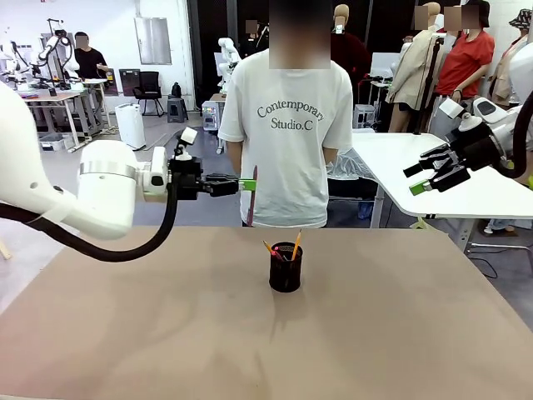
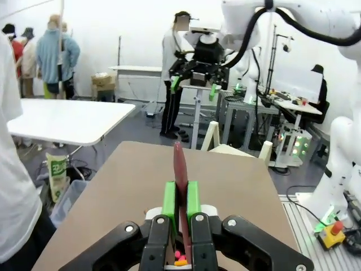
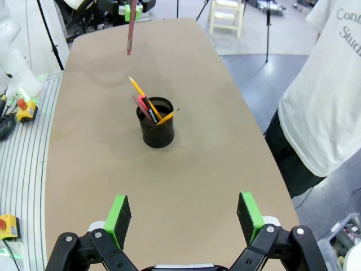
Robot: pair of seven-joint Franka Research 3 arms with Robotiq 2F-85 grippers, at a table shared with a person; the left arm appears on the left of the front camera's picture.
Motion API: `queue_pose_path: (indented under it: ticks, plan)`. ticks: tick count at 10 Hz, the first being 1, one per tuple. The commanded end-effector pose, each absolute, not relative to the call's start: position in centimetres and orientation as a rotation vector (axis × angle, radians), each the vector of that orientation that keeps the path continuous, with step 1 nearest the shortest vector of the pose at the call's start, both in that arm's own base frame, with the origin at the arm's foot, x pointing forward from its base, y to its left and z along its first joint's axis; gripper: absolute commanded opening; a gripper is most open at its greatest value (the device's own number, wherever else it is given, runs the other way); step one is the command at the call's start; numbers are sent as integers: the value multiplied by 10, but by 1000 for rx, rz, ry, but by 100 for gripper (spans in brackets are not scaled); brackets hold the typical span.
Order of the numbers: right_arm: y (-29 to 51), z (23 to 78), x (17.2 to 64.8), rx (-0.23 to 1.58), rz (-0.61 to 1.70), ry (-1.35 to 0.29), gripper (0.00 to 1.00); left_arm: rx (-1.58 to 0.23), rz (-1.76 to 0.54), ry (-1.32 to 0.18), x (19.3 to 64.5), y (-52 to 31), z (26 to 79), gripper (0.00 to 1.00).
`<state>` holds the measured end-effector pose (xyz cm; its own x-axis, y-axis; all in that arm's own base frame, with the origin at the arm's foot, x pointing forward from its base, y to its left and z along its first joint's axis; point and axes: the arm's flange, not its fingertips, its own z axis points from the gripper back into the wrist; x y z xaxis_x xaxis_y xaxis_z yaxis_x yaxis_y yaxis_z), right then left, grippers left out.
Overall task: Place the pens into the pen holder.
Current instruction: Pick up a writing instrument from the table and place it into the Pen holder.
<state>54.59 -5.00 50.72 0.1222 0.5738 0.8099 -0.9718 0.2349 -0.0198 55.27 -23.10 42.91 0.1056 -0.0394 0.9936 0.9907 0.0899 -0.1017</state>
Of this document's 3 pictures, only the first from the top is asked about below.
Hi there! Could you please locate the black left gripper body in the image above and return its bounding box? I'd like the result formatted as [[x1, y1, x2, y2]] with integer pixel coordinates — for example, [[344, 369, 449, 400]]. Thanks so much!
[[168, 157, 207, 201]]

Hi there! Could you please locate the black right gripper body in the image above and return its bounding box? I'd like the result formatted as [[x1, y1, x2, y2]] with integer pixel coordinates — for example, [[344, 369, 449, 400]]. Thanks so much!
[[451, 120, 503, 172]]

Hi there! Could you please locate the reddish brown pencil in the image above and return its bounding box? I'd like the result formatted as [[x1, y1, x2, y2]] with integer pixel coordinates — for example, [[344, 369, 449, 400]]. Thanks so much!
[[245, 165, 259, 228]]

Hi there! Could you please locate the yellow pencil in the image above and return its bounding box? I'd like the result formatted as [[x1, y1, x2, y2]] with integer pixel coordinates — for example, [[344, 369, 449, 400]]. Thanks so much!
[[290, 228, 303, 262]]

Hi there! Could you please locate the person's right forearm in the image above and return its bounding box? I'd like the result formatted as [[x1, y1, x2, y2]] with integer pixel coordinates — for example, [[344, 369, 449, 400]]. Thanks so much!
[[227, 139, 243, 174]]

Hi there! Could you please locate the black mesh pen holder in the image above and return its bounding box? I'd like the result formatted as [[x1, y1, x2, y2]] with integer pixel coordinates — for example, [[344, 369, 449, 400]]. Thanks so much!
[[268, 241, 304, 293]]

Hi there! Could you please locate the white desk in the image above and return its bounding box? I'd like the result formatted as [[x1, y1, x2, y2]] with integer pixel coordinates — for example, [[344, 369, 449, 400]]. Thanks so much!
[[351, 132, 533, 253]]

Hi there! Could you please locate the computer tower with lights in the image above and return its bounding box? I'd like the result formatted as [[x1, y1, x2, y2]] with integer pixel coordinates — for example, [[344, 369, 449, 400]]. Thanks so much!
[[202, 102, 221, 133]]

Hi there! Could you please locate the person in white T-shirt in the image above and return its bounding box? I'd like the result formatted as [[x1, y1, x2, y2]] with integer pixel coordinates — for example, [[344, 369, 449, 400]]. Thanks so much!
[[218, 0, 354, 229]]

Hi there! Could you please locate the black step stool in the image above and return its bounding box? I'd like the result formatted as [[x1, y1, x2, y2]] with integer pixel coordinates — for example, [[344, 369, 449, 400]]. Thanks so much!
[[167, 94, 190, 124]]

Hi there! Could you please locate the mannequin with bucket hat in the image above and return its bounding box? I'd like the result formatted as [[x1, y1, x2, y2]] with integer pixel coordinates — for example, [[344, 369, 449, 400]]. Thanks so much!
[[491, 7, 533, 105]]

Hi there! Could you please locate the white air purifier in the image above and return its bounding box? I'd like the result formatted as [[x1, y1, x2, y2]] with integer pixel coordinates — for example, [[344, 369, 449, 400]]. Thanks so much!
[[114, 103, 146, 150]]

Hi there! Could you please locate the brown background robot table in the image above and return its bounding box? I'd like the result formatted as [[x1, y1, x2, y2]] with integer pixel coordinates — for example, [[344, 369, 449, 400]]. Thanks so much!
[[209, 93, 228, 154]]

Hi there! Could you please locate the white box device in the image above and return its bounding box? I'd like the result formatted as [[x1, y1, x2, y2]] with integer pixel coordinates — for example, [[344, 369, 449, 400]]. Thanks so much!
[[353, 103, 376, 129]]

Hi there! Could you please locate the person in red shirt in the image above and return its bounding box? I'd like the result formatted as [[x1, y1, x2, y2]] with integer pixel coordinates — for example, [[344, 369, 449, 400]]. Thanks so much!
[[428, 0, 496, 138]]

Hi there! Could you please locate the clear plastic sheet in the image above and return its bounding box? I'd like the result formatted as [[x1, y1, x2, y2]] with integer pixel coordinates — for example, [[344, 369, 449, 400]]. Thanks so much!
[[326, 148, 378, 181]]

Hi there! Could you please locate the mannequin in beige jacket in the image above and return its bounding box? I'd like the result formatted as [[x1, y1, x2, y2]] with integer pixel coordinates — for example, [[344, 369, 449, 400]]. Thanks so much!
[[385, 2, 442, 133]]

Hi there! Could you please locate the tall black tripod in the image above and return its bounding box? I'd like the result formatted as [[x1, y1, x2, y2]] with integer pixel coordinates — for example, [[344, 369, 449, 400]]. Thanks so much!
[[414, 32, 445, 137]]

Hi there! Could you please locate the white board panel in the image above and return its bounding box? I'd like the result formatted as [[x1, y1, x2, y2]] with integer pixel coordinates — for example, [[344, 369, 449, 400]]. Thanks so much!
[[370, 52, 401, 78]]

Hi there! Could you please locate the black office chair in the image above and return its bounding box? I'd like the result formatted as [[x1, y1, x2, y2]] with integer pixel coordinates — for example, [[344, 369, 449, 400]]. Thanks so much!
[[132, 70, 166, 118]]

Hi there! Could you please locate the dark framed board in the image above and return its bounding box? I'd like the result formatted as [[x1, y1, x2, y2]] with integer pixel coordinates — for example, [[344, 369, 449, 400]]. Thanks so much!
[[118, 67, 141, 97]]

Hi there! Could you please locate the figure in dark red top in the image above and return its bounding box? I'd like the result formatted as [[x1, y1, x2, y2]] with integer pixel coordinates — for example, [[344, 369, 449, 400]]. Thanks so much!
[[332, 3, 372, 91]]

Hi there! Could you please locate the person in black with cap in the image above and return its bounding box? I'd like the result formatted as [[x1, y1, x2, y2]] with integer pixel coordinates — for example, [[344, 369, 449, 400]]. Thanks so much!
[[245, 19, 271, 55]]

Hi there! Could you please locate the person in black shirt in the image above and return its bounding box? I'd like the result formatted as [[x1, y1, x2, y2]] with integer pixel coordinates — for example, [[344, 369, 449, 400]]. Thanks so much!
[[74, 32, 110, 80]]

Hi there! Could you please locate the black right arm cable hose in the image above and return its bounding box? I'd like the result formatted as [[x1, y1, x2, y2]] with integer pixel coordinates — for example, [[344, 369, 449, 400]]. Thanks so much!
[[497, 89, 533, 180]]

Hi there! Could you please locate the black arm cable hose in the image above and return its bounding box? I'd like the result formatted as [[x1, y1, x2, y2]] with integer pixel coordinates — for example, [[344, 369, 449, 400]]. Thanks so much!
[[0, 182, 178, 263], [497, 89, 533, 180]]

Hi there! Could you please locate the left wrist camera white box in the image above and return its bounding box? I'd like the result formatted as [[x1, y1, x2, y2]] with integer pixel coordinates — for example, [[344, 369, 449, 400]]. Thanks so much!
[[172, 127, 200, 162]]

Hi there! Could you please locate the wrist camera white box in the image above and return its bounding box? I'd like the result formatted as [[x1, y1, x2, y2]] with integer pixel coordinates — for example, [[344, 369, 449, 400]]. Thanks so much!
[[438, 97, 484, 134], [172, 127, 200, 162]]

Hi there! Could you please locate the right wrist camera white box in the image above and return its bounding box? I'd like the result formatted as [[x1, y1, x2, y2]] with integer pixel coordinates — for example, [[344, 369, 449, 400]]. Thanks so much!
[[438, 97, 484, 134]]

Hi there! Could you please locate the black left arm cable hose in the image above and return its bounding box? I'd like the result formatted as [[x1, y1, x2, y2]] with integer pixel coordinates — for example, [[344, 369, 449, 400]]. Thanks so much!
[[0, 182, 178, 263]]

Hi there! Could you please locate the grey wall panel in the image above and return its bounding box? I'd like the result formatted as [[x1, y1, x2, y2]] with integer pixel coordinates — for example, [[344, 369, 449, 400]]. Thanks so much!
[[133, 16, 172, 66]]

